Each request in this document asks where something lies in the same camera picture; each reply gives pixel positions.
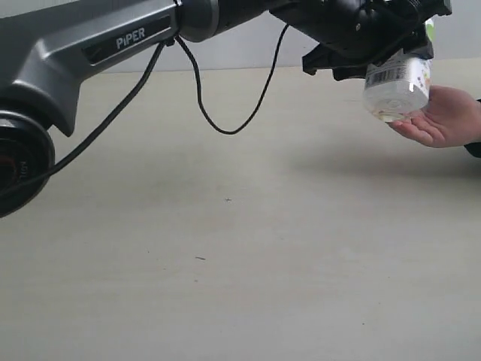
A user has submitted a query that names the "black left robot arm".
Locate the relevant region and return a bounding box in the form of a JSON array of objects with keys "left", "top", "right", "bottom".
[{"left": 1, "top": 0, "right": 452, "bottom": 216}]

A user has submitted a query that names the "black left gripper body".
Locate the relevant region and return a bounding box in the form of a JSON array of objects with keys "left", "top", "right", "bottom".
[{"left": 270, "top": 0, "right": 452, "bottom": 75}]

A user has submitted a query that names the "white square capless bottle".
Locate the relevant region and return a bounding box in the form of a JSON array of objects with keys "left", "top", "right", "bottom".
[{"left": 362, "top": 18, "right": 436, "bottom": 123}]

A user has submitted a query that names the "person's bare open hand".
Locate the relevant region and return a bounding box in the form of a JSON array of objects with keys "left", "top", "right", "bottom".
[{"left": 388, "top": 86, "right": 480, "bottom": 148}]

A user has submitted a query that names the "black cable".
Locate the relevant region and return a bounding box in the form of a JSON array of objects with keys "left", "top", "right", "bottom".
[{"left": 0, "top": 23, "right": 291, "bottom": 200}]

